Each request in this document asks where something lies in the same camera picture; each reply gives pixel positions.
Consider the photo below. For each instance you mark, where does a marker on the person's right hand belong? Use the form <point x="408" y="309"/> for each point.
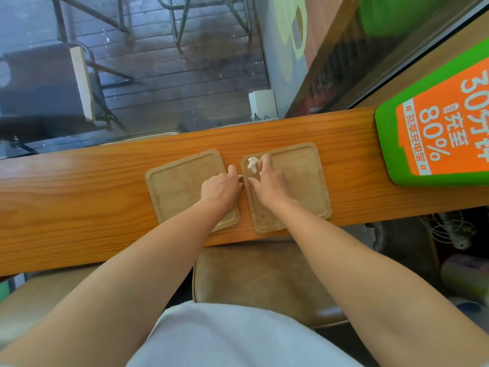
<point x="272" y="185"/>

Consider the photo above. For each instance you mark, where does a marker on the person's left hand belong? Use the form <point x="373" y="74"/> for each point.
<point x="219" y="189"/>

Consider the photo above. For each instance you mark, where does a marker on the person's left thumb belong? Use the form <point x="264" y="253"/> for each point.
<point x="240" y="184"/>

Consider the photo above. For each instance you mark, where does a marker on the person's right thumb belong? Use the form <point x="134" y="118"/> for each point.
<point x="254" y="183"/>

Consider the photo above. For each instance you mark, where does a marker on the person's right forearm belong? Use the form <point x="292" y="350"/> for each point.
<point x="366" y="286"/>

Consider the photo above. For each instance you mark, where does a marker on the person's left forearm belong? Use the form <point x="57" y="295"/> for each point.
<point x="126" y="278"/>

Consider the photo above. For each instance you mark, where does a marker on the white crumpled piece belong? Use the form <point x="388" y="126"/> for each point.
<point x="253" y="164"/>

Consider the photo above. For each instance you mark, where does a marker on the square wooden tray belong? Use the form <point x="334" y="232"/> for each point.
<point x="175" y="185"/>
<point x="305" y="179"/>

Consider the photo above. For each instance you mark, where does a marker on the white adapter box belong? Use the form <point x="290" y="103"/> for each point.
<point x="263" y="105"/>

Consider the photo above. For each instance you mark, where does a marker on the person's white shirt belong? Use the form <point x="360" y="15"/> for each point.
<point x="237" y="340"/>

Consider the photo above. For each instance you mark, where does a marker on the green orange charging kiosk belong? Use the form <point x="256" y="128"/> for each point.
<point x="439" y="122"/>

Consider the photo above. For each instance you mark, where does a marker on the dark outdoor chair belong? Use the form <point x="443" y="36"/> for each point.
<point x="42" y="87"/>

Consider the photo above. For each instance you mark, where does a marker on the dark outdoor table legs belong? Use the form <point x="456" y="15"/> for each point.
<point x="88" y="11"/>

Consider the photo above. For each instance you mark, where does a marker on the pink yellow container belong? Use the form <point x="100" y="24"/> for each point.
<point x="468" y="277"/>

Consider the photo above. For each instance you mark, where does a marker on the blue white container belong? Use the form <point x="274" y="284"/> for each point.
<point x="472" y="309"/>

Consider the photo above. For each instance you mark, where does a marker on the metal outdoor chair frame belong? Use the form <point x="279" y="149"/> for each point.
<point x="183" y="11"/>

